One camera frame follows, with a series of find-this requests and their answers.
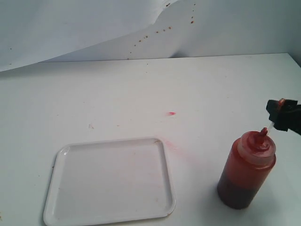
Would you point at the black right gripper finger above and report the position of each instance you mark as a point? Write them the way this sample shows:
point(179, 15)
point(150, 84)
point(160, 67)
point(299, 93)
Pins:
point(280, 121)
point(281, 106)

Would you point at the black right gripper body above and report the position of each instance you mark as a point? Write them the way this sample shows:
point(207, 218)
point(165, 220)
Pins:
point(295, 120)

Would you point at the red ketchup squeeze bottle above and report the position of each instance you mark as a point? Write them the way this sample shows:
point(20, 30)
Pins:
point(250, 160)

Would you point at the white rectangular plastic tray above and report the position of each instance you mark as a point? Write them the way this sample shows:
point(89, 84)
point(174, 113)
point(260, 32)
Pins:
point(107, 182)

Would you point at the white paper backdrop sheet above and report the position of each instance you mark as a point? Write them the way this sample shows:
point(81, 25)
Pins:
point(33, 31)

